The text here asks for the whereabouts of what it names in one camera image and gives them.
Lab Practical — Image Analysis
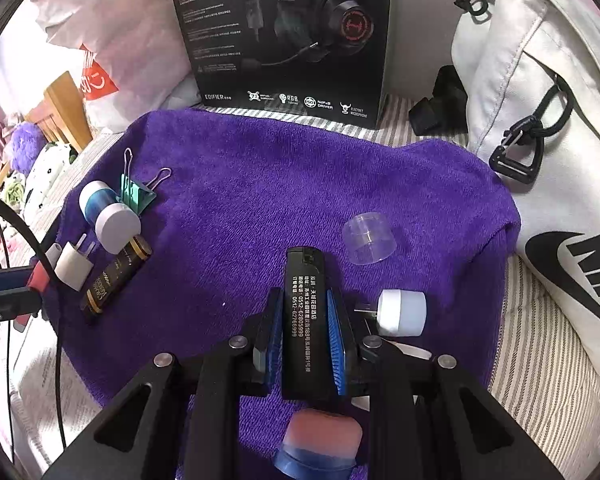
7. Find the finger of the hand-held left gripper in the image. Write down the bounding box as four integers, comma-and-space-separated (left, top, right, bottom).
0, 290, 48, 323
0, 266, 33, 292

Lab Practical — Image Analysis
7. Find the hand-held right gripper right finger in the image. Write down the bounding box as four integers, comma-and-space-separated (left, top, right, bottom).
325, 287, 566, 480

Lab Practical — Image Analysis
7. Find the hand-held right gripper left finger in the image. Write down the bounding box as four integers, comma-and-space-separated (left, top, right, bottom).
42, 290, 286, 480

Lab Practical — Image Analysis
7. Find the black rectangular box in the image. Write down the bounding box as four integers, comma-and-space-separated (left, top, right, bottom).
280, 246, 351, 403

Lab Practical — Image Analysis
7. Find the white plug adapter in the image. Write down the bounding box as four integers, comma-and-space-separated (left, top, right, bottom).
60, 232, 97, 291

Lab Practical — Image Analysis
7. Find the white plug-in light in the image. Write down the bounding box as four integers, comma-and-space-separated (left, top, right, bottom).
356, 287, 427, 338

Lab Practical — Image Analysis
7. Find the pink and blue capsule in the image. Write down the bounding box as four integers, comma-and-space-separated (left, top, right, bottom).
272, 407, 363, 480

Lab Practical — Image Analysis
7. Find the black and gold tube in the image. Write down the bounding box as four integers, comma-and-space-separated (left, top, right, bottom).
80, 235, 153, 323

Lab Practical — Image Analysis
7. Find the clear plastic cap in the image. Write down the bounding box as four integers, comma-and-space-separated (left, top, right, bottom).
342, 212, 398, 266

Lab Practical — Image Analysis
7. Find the blue and white jar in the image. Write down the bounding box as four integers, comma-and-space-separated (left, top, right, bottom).
78, 181, 142, 255

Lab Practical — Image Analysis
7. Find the green binder clip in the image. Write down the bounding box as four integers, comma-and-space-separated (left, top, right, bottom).
119, 147, 172, 216

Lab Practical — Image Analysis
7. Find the white floral cloth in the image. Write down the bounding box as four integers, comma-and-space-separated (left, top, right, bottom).
25, 142, 78, 211

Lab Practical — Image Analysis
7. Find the purple plush pillow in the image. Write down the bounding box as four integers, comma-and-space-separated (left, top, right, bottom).
9, 121, 48, 176

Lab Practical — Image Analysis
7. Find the purple towel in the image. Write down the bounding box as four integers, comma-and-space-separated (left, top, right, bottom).
40, 107, 521, 480

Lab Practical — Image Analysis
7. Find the wooden headboard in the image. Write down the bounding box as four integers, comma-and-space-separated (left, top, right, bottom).
27, 71, 93, 153

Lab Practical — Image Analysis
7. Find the black pouch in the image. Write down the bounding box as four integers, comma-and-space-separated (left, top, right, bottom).
409, 65, 468, 136

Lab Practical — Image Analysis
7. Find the white plastic shopping bag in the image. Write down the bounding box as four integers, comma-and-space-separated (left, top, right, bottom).
27, 0, 201, 133

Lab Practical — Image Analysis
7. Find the black headphone box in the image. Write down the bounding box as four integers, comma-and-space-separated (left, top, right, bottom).
164, 0, 393, 128

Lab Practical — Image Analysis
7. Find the white crossbody bag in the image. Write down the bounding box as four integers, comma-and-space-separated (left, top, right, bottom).
450, 0, 600, 376

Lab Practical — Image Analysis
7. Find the black cable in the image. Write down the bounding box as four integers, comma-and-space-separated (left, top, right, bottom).
0, 190, 68, 461

